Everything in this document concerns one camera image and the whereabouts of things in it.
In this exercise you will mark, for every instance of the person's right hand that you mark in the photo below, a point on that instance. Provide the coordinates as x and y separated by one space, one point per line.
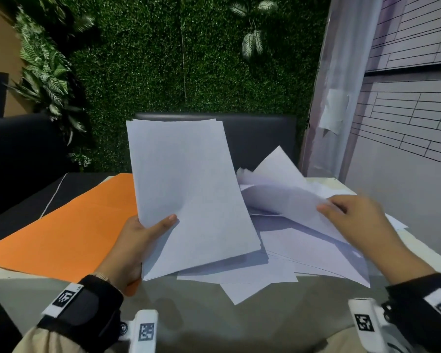
371 231

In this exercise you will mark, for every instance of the person's left hand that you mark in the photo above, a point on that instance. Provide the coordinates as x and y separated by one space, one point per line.
126 253

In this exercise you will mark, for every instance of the orange folder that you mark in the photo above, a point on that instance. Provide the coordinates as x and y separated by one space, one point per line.
70 235

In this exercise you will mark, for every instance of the white sheets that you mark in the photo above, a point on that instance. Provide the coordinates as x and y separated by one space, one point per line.
308 253

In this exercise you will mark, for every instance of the gathered white paper bundle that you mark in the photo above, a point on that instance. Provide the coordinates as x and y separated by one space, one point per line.
187 187

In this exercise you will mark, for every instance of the curled white paper sheet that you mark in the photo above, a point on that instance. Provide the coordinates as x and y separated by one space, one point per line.
279 194

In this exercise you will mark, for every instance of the person's left forearm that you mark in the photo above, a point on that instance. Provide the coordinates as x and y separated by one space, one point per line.
40 341

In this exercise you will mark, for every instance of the white paper note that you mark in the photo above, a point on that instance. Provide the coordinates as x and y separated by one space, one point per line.
333 112

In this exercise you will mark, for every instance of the black leather sofa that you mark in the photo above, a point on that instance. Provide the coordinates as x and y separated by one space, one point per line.
22 154

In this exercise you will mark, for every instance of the black leather bench backrest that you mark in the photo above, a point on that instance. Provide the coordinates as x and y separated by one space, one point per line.
257 139

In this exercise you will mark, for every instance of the artificial green hedge panel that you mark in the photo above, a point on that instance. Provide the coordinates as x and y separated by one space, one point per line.
139 69

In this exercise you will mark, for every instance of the white sheer curtain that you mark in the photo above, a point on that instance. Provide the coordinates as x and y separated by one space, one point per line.
345 44

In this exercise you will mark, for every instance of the artificial fern plant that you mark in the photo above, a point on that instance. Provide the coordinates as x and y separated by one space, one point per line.
44 69

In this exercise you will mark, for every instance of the hanging striped fern leaves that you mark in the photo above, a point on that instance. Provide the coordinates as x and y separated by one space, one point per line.
251 44

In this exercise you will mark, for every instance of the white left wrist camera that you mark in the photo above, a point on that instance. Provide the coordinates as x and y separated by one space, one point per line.
143 332

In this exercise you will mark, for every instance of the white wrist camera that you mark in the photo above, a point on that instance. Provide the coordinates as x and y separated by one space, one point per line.
143 332
365 323

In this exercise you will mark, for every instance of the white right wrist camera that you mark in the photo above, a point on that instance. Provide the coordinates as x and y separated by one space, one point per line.
365 323

